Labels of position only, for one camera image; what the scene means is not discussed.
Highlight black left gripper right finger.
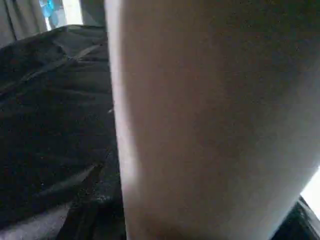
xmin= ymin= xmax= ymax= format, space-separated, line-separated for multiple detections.
xmin=271 ymin=196 xmax=320 ymax=240

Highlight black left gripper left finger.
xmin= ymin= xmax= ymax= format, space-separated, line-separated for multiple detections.
xmin=56 ymin=147 xmax=127 ymax=240

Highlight white plastic table leg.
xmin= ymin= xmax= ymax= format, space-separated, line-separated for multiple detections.
xmin=104 ymin=0 xmax=320 ymax=240

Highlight black work mat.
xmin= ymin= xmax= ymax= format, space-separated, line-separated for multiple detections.
xmin=0 ymin=24 xmax=126 ymax=240

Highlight grey curtain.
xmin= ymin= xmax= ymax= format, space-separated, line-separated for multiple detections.
xmin=0 ymin=0 xmax=106 ymax=42

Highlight white pole teal bands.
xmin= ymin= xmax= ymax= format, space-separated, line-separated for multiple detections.
xmin=39 ymin=0 xmax=61 ymax=30

